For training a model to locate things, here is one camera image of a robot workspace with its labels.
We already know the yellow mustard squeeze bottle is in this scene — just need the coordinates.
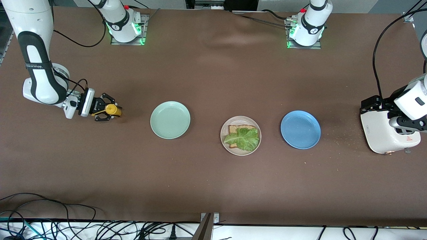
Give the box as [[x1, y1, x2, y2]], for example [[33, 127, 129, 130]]
[[91, 104, 122, 118]]

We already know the blue plate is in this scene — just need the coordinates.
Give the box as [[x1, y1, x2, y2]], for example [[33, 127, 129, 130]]
[[281, 110, 321, 149]]

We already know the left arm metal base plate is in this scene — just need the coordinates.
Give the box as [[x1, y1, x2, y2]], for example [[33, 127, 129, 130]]
[[285, 17, 322, 50]]

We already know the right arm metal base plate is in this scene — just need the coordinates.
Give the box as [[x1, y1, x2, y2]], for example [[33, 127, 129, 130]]
[[111, 13, 149, 46]]

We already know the teal floor cable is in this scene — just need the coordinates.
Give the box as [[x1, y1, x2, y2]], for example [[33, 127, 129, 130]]
[[0, 218, 44, 240]]

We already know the beige plate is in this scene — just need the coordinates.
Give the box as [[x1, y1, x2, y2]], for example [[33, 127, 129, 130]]
[[220, 116, 262, 156]]

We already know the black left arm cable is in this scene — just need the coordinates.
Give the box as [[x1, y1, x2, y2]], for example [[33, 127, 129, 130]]
[[372, 8, 427, 99]]

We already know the green lettuce leaf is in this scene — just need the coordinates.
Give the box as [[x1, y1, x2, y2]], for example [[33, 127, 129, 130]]
[[224, 127, 260, 152]]

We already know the aluminium table bracket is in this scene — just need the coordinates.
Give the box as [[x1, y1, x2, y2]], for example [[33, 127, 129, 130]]
[[192, 213, 221, 240]]

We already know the mint green plate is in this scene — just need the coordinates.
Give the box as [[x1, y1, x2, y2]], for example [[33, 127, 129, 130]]
[[150, 101, 191, 139]]

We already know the black table cable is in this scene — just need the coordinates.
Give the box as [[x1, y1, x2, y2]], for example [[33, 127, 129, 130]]
[[232, 9, 296, 29]]

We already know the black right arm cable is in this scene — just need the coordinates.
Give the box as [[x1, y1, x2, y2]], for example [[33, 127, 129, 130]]
[[53, 0, 106, 47]]

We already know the white toaster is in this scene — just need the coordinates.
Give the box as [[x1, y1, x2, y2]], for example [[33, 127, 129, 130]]
[[360, 108, 421, 155]]

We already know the aluminium frame rail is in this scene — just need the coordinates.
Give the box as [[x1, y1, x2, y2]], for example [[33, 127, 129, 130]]
[[0, 20, 15, 64]]

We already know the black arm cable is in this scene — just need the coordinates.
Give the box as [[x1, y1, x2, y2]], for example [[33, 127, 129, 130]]
[[372, 8, 427, 99], [53, 0, 106, 47]]

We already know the brown bread slice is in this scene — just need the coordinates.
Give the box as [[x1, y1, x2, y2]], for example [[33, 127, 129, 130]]
[[228, 125, 260, 149]]

